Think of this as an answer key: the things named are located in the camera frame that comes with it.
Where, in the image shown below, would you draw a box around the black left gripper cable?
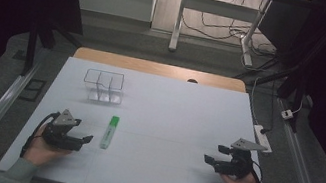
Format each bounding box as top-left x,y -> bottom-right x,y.
18,106 -> 61,164

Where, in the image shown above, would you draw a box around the person's left hand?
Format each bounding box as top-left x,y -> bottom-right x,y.
20,120 -> 76,173

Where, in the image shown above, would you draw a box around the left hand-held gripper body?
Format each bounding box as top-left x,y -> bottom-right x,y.
39,104 -> 89,153

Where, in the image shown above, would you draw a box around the black floor socket frame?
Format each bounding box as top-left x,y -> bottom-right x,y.
17,76 -> 48,105

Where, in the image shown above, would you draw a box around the black floor cables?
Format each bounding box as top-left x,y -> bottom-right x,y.
177,0 -> 287,60

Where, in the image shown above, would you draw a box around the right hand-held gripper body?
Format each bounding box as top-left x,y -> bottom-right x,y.
219,135 -> 271,183

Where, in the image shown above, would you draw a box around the white table sheet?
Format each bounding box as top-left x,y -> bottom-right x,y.
0,47 -> 290,183

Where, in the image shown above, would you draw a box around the green highlighter pen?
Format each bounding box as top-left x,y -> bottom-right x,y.
98,114 -> 121,152

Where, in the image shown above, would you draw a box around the black stand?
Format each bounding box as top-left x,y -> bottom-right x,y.
20,0 -> 91,86
225,1 -> 326,139

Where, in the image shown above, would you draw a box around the clear acrylic organizer box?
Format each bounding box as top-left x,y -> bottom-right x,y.
79,67 -> 128,108

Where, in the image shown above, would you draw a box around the black plug cable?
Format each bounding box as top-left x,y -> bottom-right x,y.
258,78 -> 283,137

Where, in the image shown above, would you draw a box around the white power strip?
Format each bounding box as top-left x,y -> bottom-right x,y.
249,123 -> 278,155

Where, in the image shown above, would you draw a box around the small white adapter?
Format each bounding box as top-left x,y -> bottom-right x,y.
279,107 -> 296,122

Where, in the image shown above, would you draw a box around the white desk frame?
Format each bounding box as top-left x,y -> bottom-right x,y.
167,0 -> 273,70

